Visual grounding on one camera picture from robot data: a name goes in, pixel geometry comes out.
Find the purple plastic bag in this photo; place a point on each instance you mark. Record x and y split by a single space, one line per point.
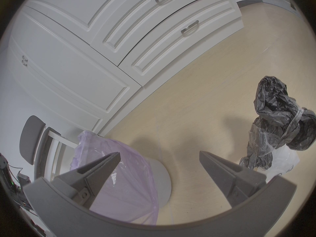
128 176

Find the grey white chair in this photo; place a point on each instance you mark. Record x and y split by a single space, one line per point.
30 137

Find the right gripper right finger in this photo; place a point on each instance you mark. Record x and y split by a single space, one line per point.
222 176

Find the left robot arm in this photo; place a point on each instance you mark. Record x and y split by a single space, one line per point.
4 167

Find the white wardrobe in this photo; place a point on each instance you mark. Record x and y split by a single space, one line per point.
98 46

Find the white printed wrapper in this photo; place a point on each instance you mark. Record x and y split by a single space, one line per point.
284 162

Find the white trash bin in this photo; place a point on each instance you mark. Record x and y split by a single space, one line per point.
161 179

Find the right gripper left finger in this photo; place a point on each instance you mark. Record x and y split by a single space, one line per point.
98 176

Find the crumpled black plastic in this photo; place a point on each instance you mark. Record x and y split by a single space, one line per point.
274 112

